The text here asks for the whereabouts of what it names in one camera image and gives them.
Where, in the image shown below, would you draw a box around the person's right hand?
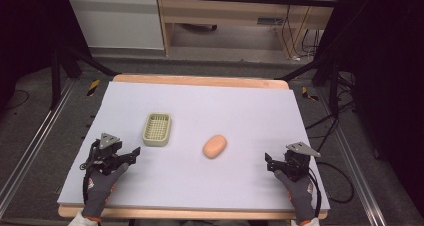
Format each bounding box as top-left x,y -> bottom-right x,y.
273,169 -> 317,225

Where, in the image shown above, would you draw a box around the yellow black floor tape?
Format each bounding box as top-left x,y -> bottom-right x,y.
86,78 -> 101,97
301,86 -> 320,102

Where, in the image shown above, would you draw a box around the black curtain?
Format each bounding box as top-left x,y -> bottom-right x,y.
0,0 -> 69,100
319,0 -> 424,218

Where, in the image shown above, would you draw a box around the hanging desk cables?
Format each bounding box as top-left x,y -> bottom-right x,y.
280,5 -> 322,60

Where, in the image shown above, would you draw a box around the pale green soap dish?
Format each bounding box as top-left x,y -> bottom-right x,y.
142,112 -> 173,148

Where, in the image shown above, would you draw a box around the wooden table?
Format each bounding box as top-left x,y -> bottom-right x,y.
57,73 -> 330,221

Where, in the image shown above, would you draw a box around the orange soap bar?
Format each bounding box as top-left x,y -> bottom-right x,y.
202,134 -> 229,160

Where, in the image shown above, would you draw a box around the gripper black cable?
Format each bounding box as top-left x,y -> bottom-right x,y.
307,168 -> 323,218
79,141 -> 100,205

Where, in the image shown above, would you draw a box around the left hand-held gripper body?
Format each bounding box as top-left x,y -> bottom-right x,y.
81,132 -> 134,174

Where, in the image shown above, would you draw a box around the person's left hand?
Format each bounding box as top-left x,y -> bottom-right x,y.
82,162 -> 131,220

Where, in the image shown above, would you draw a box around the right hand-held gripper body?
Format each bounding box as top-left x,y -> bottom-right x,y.
274,141 -> 322,182

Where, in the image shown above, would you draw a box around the black floor cables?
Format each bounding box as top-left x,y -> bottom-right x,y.
304,71 -> 356,154

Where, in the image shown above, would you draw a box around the metal floor rail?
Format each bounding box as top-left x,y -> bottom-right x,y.
319,88 -> 390,226
0,80 -> 77,218

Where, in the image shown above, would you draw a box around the white cabinet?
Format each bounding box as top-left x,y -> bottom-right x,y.
66,0 -> 165,51

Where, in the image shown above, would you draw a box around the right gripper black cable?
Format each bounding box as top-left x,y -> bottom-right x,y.
307,168 -> 323,218

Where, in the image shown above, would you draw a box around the white table mat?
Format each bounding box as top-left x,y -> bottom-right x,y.
56,81 -> 331,211

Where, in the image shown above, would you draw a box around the wooden desk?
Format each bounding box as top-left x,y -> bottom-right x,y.
155,0 -> 342,59

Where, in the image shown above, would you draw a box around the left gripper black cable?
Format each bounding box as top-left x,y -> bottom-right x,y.
79,141 -> 100,205

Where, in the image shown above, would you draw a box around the black floor cable loop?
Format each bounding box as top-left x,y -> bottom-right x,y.
315,161 -> 355,205

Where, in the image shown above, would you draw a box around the black metal stand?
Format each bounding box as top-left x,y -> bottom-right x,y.
49,42 -> 120,111
274,57 -> 342,118

